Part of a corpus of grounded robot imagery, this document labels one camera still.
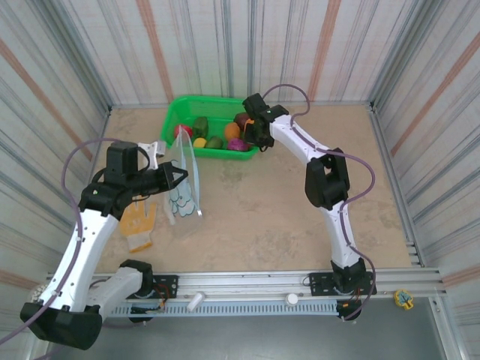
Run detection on green plastic basket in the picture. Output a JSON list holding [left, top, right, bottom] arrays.
[[160, 95, 260, 163]]

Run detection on aluminium side profile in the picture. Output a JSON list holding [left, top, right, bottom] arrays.
[[369, 100, 427, 268]]

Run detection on white plastic cylinder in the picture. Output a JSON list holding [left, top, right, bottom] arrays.
[[186, 291, 206, 312]]

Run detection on purple toy cabbage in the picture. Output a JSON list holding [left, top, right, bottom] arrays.
[[226, 138, 253, 152]]

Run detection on clear zip-top bag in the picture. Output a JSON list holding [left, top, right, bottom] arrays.
[[164, 125, 206, 239]]

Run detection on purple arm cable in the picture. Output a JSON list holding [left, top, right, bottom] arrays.
[[260, 84, 378, 322], [0, 137, 151, 360]]

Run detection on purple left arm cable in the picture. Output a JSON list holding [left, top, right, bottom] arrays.
[[0, 137, 151, 360]]

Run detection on white bumpy ball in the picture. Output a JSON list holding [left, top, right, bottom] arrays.
[[28, 283, 49, 304]]

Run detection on yellow tree toy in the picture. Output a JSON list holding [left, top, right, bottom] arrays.
[[392, 288, 415, 311]]

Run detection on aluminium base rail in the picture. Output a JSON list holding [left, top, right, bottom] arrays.
[[44, 266, 449, 299]]

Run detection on slotted grey cable duct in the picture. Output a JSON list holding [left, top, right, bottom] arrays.
[[91, 299, 341, 316]]

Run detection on red black motor wires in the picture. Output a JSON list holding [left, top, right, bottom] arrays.
[[339, 286, 363, 311], [155, 283, 169, 312]]

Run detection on yellow work glove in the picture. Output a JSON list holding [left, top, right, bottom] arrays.
[[118, 202, 158, 251]]

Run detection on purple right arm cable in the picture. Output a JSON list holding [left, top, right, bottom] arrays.
[[260, 84, 378, 322]]

